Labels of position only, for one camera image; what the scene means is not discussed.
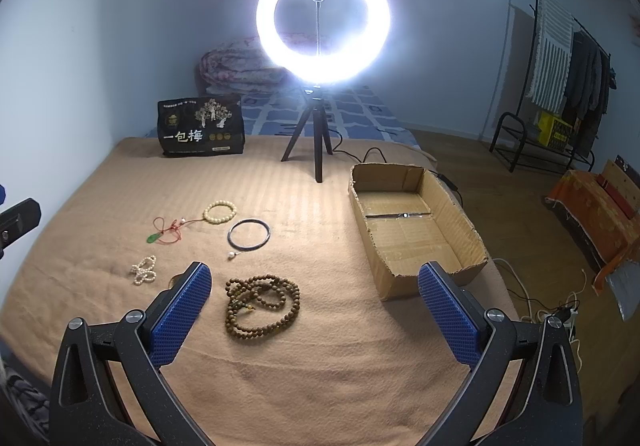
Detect dark hanging clothes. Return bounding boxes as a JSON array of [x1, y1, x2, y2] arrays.
[[561, 31, 616, 158]]

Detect black clothes rack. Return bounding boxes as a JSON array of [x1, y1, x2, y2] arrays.
[[489, 0, 613, 175]]

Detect black ring light cable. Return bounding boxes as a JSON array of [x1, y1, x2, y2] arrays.
[[328, 134, 467, 207]]

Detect blue checkered bed sheet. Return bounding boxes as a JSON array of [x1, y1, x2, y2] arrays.
[[144, 85, 436, 162]]

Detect yellow box on rack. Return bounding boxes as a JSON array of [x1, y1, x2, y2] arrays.
[[537, 110, 573, 150]]

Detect white ring light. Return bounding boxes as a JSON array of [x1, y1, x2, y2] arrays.
[[255, 0, 392, 85]]

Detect brown wooden bead mala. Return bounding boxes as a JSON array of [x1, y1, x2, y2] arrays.
[[224, 275, 300, 341]]

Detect cream bead bracelet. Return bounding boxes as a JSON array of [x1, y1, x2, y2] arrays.
[[202, 200, 238, 225]]

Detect small pearl bead bracelet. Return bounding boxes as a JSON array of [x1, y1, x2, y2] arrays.
[[130, 255, 158, 286]]

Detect folded floral quilt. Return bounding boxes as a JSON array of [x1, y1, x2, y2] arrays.
[[197, 36, 321, 99]]

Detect dark thin bangle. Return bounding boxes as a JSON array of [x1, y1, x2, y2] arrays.
[[227, 218, 271, 252]]

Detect open cardboard box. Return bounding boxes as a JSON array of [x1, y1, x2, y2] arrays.
[[348, 163, 489, 301]]

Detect white power strip with cables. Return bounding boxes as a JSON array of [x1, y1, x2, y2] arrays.
[[494, 257, 589, 372]]

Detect black printed package bag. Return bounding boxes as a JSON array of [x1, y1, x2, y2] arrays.
[[156, 92, 245, 158]]

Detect striped hanging towel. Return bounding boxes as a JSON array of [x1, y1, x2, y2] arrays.
[[525, 0, 574, 114]]

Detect red cord jade pendant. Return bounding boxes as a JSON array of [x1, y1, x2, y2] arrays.
[[145, 216, 203, 245]]

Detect orange cloth covered box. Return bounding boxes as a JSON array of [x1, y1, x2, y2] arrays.
[[544, 157, 639, 293]]

